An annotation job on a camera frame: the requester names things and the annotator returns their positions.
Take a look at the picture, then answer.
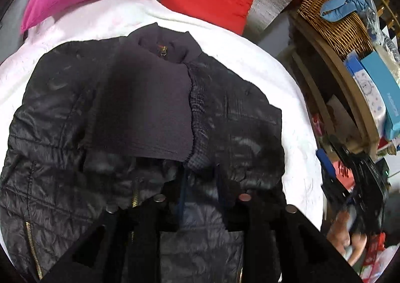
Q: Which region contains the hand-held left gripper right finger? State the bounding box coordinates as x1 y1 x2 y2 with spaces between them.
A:
217 168 367 283

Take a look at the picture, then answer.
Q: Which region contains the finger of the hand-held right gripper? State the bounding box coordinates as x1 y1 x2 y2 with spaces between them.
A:
315 148 339 188

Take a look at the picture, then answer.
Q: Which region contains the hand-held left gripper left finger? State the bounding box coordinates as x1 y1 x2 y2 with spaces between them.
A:
40 168 190 283

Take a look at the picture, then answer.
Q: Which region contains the black quilted jacket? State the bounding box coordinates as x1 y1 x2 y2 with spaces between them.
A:
0 22 286 283

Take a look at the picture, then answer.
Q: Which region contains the person's right hand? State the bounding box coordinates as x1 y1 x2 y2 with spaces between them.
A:
326 210 369 267

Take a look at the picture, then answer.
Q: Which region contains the wooden shelf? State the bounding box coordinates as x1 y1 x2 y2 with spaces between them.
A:
289 11 383 158

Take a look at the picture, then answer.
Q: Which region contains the white patterned box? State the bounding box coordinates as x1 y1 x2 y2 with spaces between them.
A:
344 53 388 138

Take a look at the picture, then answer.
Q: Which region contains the light blue box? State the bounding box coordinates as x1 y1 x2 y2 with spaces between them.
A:
359 52 400 140

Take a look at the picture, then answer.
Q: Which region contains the white bed cover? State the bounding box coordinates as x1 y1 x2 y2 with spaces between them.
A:
0 0 327 252

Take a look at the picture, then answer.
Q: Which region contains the wicker basket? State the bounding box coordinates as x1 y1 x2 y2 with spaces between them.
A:
297 0 374 61

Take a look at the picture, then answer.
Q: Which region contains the clear plastic bag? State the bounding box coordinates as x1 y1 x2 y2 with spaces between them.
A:
359 0 400 61

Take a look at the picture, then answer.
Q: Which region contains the blue cloth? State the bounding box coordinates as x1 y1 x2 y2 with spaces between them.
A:
319 0 374 22

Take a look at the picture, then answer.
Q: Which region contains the grey garment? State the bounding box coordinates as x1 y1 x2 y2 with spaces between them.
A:
0 0 40 63

